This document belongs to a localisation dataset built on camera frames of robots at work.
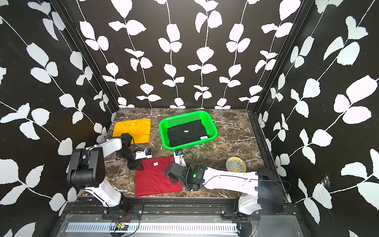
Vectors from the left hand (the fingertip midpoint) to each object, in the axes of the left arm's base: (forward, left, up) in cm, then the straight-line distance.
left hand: (141, 160), depth 92 cm
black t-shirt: (+19, -29, +1) cm, 35 cm away
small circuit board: (-34, +4, 0) cm, 35 cm away
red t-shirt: (-13, -9, +1) cm, 16 cm away
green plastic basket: (+28, -44, +7) cm, 53 cm away
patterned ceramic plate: (-6, -60, 0) cm, 60 cm away
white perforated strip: (-35, +10, -1) cm, 36 cm away
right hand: (-12, -21, +13) cm, 28 cm away
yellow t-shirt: (+25, +6, 0) cm, 26 cm away
